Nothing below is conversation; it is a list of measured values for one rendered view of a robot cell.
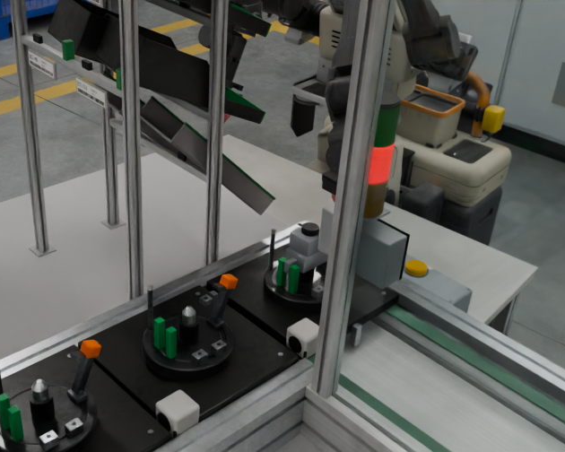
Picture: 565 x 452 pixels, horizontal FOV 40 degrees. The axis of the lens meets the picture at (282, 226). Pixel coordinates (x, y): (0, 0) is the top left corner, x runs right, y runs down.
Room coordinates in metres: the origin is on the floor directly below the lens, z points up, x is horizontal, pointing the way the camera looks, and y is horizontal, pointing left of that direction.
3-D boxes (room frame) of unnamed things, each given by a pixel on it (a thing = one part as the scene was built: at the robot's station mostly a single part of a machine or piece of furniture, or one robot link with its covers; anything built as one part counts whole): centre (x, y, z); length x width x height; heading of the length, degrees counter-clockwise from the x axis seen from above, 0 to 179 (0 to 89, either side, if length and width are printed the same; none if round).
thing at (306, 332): (0.96, -0.05, 0.97); 0.05 x 0.05 x 0.04; 47
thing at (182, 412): (0.91, 0.13, 1.01); 0.24 x 0.24 x 0.13; 47
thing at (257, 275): (1.10, -0.05, 0.96); 0.24 x 0.24 x 0.02; 47
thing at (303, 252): (1.09, -0.04, 1.06); 0.08 x 0.04 x 0.07; 138
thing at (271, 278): (1.10, -0.05, 0.98); 0.14 x 0.14 x 0.02
